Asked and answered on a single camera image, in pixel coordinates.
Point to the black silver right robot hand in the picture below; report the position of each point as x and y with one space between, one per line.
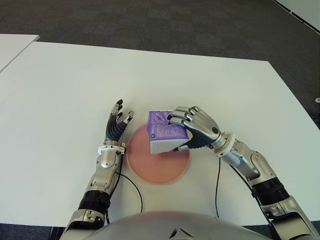
205 127

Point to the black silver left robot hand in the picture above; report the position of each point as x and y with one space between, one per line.
113 130

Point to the purple tissue paper pack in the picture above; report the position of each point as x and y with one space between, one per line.
160 125

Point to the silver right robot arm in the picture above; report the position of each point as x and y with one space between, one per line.
257 165

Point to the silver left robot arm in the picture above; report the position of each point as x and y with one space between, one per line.
107 162

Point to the round pink plate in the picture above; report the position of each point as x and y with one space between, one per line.
160 167

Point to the silver robot torso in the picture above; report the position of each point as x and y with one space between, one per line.
150 225

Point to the white side table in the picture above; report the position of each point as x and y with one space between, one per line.
12 46

